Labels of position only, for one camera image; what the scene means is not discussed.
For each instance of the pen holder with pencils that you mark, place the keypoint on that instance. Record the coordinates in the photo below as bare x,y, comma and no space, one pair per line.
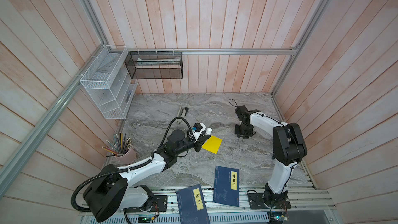
121,148

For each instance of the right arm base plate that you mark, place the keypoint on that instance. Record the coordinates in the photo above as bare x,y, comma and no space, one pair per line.
268,200

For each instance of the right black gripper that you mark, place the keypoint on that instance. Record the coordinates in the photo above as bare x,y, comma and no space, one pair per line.
248,134

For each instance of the yellow envelope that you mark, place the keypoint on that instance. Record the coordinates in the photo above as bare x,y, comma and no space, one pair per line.
212,144

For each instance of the black mesh basket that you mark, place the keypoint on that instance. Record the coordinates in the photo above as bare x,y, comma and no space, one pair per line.
154,65

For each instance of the aluminium frame rail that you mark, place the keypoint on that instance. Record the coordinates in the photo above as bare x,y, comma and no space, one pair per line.
210,51

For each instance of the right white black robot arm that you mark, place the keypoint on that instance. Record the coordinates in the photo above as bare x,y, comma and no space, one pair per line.
289,149

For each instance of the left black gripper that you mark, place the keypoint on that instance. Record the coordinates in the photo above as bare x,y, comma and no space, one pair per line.
200,141

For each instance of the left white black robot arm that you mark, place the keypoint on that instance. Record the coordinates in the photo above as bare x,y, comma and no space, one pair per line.
115,189

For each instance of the blue book on rail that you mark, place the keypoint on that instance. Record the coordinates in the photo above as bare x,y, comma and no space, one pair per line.
192,207

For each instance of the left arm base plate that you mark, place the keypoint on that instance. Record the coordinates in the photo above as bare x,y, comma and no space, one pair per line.
155,204

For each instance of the white wire mesh shelf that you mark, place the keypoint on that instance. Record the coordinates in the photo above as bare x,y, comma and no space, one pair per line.
108,82

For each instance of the blue book on table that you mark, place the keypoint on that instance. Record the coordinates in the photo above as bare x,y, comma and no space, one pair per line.
226,186

